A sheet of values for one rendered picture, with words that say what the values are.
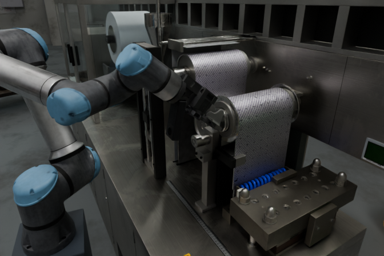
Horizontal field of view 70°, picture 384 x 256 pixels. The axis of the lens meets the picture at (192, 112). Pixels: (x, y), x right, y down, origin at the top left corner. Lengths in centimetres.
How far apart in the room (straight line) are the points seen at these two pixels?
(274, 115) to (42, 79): 65
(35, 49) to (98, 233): 162
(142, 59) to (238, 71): 53
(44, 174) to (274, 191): 70
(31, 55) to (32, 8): 1123
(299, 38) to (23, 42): 88
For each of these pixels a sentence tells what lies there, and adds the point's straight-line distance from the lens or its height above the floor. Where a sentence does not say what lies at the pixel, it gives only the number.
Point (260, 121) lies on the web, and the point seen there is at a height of 124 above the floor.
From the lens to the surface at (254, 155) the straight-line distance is 92.
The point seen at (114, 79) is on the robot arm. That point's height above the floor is 142.
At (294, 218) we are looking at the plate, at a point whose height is 103.
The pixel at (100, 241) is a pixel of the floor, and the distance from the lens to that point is 224.
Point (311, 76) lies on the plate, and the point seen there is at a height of 135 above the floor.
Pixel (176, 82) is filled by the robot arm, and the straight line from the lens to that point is 67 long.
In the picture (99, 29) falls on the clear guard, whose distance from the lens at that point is 163.
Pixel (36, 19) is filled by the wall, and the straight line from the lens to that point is 1218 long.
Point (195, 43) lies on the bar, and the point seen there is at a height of 145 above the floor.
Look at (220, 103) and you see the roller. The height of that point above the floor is 130.
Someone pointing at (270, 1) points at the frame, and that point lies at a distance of 114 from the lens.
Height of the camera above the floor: 159
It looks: 22 degrees down
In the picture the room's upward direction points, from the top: straight up
